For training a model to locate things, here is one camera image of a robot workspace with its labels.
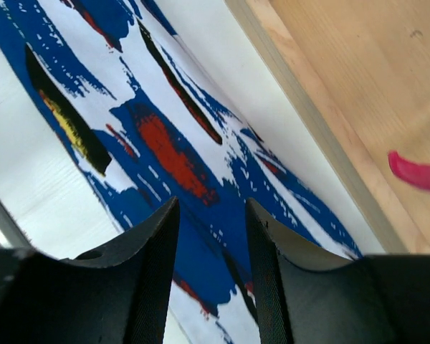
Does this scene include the aluminium front rail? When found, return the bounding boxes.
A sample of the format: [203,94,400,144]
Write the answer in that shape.
[0,201,32,248]

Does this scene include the wooden clothes rack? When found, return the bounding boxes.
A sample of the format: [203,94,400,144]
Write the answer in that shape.
[227,1,430,254]

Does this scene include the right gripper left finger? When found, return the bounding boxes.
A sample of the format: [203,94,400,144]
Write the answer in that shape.
[0,198,180,343]

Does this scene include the pink garment on hanger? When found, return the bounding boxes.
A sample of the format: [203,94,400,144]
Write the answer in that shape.
[388,151,430,191]

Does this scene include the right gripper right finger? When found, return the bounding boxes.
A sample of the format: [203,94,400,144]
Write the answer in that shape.
[246,199,430,343]

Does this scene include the blue white patterned trousers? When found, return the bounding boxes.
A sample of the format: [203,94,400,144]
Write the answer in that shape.
[0,1,361,343]

